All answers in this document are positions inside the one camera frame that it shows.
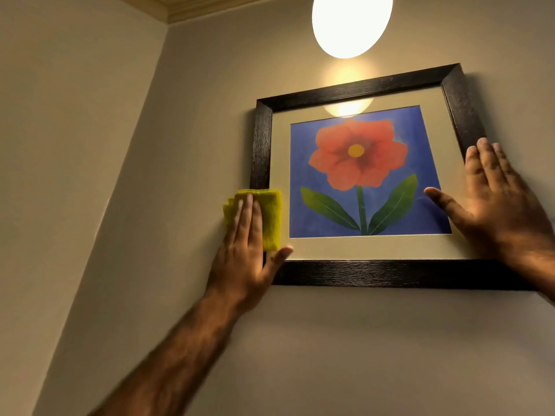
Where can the person's left hand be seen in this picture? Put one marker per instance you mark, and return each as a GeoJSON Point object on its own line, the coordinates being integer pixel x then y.
{"type": "Point", "coordinates": [238, 272]}

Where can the person's right hand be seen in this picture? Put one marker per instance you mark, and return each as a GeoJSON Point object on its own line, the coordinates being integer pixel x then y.
{"type": "Point", "coordinates": [498, 220]}

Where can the person's left thumb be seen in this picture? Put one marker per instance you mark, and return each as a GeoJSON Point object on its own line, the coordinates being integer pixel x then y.
{"type": "Point", "coordinates": [279, 257]}

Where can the person's right thumb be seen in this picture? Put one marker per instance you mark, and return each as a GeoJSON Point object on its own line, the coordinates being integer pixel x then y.
{"type": "Point", "coordinates": [444, 203]}

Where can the person's left middle finger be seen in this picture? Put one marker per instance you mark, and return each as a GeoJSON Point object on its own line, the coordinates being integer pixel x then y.
{"type": "Point", "coordinates": [245, 223]}

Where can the person's right middle finger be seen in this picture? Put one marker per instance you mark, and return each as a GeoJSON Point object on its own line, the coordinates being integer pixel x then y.
{"type": "Point", "coordinates": [489, 162]}

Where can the yellow cleaning cloth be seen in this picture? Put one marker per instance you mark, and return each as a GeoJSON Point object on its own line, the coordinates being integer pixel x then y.
{"type": "Point", "coordinates": [273, 214]}

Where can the dark framed flower picture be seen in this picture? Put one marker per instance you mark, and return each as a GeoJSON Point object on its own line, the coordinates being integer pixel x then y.
{"type": "Point", "coordinates": [360, 168]}

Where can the person's left forearm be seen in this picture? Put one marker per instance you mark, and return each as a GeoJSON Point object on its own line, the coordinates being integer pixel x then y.
{"type": "Point", "coordinates": [173, 363]}

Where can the person's right forearm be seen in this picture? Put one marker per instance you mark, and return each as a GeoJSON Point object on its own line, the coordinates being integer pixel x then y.
{"type": "Point", "coordinates": [535, 268]}

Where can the round white glowing lamp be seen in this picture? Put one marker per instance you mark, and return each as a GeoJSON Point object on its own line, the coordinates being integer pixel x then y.
{"type": "Point", "coordinates": [351, 21]}

